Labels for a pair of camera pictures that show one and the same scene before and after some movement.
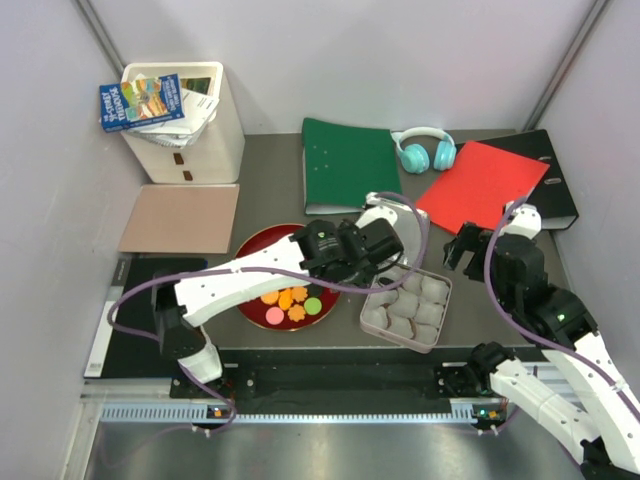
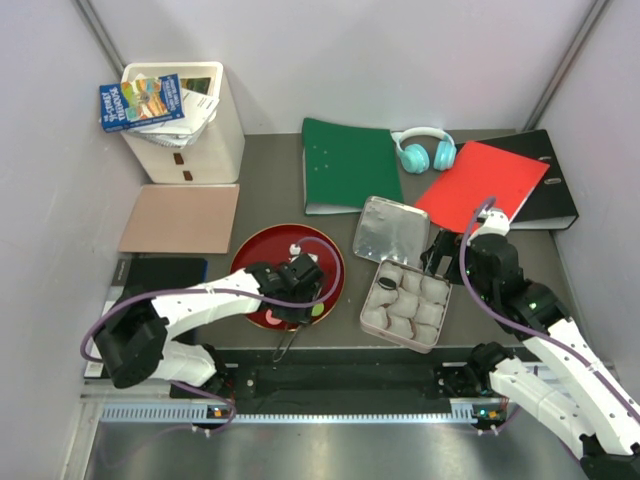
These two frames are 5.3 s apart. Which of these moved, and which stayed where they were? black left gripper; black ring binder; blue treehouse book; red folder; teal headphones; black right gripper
Moved: black left gripper; black right gripper
Stayed: teal headphones; red folder; blue treehouse book; black ring binder
